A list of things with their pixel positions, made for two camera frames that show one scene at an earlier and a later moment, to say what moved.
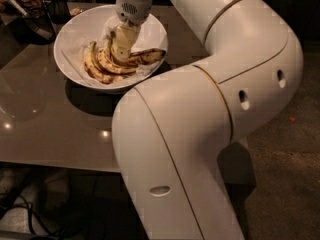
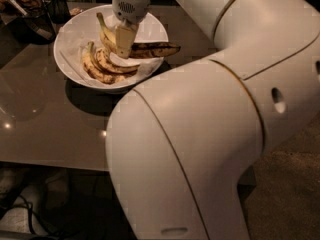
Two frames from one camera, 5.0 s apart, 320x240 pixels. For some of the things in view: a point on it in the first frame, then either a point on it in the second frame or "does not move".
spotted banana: (94, 69) does not move
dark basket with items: (26, 12) does not move
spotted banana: (141, 57) -> (138, 48)
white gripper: (136, 11) does not move
